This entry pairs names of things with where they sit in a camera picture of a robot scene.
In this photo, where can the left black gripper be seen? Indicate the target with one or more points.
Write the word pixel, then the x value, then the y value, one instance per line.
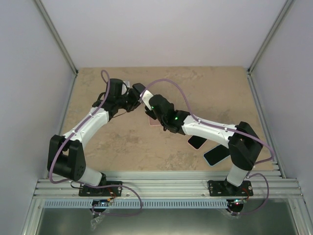
pixel 136 97

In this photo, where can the phone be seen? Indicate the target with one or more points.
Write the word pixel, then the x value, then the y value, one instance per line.
pixel 196 142
pixel 138 89
pixel 216 155

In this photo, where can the light pink phone case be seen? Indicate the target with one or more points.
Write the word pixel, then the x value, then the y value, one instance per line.
pixel 154 122

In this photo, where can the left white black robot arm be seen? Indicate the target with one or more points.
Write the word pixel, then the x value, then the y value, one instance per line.
pixel 66 156

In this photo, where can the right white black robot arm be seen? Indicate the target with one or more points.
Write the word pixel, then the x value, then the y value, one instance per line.
pixel 240 140

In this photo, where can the phone in blue case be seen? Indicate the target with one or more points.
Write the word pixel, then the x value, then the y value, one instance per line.
pixel 216 155

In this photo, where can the left small circuit board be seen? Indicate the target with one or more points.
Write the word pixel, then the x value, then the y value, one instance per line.
pixel 103 202

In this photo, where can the small circuit board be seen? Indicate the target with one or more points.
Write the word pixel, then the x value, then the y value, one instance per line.
pixel 238 201
pixel 103 202

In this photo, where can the clear plastic bag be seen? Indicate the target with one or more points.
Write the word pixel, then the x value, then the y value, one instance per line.
pixel 97 218

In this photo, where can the right small circuit board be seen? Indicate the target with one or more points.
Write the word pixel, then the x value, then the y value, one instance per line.
pixel 238 201

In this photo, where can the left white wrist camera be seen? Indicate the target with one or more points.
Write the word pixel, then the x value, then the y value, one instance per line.
pixel 125 87

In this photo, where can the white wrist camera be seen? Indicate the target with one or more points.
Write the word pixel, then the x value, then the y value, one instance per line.
pixel 125 87
pixel 145 97

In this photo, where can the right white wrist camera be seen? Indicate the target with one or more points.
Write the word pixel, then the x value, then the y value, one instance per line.
pixel 145 97

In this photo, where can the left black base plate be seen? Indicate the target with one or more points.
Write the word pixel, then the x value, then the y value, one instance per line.
pixel 114 190

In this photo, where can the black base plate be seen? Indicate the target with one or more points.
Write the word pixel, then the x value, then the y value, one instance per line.
pixel 114 190
pixel 216 188

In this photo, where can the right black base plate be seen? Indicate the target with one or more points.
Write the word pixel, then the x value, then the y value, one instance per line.
pixel 216 188

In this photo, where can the left aluminium corner post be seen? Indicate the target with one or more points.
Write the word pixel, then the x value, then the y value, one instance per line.
pixel 55 35

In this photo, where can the aluminium corner post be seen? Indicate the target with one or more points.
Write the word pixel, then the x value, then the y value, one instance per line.
pixel 271 33
pixel 55 35

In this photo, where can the right aluminium corner post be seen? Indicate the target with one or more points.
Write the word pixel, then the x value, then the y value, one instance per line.
pixel 271 33

